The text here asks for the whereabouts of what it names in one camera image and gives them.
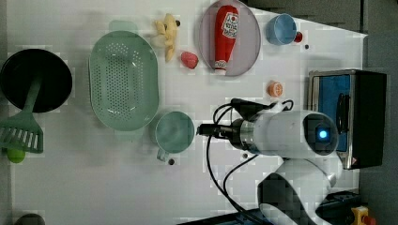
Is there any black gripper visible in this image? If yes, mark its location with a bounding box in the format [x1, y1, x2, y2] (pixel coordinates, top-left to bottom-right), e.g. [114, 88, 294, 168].
[196, 119, 247, 150]

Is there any green mug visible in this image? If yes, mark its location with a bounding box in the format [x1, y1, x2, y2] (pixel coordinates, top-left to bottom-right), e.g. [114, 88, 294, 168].
[153, 112, 195, 162]

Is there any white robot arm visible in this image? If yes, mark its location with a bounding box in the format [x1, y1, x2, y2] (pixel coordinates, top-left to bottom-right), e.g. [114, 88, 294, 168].
[197, 110, 343, 225]

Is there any orange slice toy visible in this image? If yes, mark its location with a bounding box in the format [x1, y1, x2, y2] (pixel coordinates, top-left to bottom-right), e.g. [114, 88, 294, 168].
[267, 82, 283, 98]

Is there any red strawberry toy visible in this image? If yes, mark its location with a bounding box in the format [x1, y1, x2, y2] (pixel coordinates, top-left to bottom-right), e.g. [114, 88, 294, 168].
[180, 52, 199, 69]

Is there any grey round plate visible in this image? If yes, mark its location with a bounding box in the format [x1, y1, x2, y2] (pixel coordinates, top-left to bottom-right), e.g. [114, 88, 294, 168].
[198, 0, 261, 76]

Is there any blue cup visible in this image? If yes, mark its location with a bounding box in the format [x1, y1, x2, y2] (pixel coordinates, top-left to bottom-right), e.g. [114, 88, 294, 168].
[266, 13, 297, 46]

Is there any small red tomato toy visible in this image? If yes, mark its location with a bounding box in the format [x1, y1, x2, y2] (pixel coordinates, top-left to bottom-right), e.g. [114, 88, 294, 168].
[294, 32, 303, 43]

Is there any red ketchup bottle toy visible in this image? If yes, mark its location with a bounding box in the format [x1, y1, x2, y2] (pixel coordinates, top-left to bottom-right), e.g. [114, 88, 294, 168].
[214, 5, 239, 75]

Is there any black toaster oven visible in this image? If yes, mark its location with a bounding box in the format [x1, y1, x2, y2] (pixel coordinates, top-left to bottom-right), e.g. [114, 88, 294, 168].
[307, 69, 387, 170]

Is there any green perforated colander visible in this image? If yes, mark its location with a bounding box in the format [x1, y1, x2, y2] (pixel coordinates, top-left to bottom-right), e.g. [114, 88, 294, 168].
[88, 20, 160, 142]

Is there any green slotted spatula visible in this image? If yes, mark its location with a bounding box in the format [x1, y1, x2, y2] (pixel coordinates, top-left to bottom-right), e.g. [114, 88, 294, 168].
[0, 77, 43, 154]

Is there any lime green ball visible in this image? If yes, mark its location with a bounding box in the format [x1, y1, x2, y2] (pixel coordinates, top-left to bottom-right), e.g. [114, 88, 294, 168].
[7, 149, 25, 164]

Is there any black round pan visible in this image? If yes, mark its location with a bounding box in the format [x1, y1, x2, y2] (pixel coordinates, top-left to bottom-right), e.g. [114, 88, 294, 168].
[1, 49, 72, 113]

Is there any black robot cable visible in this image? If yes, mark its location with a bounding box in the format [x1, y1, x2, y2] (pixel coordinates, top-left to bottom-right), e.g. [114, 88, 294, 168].
[205, 97, 295, 225]

